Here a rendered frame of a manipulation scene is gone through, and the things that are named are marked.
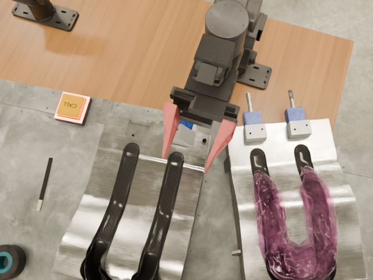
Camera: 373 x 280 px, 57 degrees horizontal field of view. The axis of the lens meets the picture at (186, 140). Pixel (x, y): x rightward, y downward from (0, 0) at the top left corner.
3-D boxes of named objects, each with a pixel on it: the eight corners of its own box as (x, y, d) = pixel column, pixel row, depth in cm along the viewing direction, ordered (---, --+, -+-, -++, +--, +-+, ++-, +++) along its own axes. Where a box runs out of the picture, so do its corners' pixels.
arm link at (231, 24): (255, 47, 44) (281, -29, 46) (191, 29, 45) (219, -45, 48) (245, 85, 55) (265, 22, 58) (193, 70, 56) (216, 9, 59)
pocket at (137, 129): (132, 123, 88) (130, 117, 85) (152, 126, 88) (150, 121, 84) (127, 139, 87) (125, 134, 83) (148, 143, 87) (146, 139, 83)
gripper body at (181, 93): (236, 118, 48) (251, 71, 50) (167, 96, 49) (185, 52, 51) (232, 131, 54) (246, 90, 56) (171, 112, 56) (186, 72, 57)
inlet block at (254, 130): (237, 98, 92) (240, 89, 87) (256, 96, 92) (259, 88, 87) (243, 145, 88) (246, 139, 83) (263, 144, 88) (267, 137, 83)
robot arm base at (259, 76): (271, 77, 88) (278, 54, 90) (197, 55, 91) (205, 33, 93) (265, 90, 96) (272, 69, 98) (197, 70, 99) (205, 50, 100)
